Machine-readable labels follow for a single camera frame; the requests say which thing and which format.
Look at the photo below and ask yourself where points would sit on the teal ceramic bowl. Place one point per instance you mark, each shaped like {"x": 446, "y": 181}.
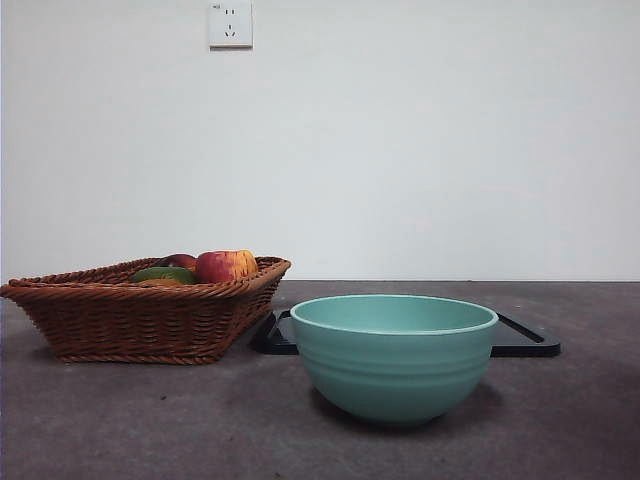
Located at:
{"x": 395, "y": 370}

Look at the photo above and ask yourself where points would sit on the brown kiwifruit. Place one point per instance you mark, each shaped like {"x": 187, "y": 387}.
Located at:
{"x": 160, "y": 283}

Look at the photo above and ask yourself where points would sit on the red yellow apple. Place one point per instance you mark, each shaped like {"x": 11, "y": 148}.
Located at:
{"x": 220, "y": 266}

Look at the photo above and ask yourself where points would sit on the dark red fruit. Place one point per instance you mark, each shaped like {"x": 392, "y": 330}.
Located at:
{"x": 180, "y": 261}

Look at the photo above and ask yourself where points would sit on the green fruit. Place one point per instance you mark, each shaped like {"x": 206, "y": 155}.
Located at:
{"x": 162, "y": 274}

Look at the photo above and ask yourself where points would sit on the brown wicker basket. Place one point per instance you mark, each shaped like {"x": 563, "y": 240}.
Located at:
{"x": 135, "y": 320}

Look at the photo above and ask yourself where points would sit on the black rectangular tray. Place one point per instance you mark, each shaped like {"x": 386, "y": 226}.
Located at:
{"x": 520, "y": 340}

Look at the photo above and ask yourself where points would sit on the white wall socket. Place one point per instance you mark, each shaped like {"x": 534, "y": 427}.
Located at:
{"x": 240, "y": 25}

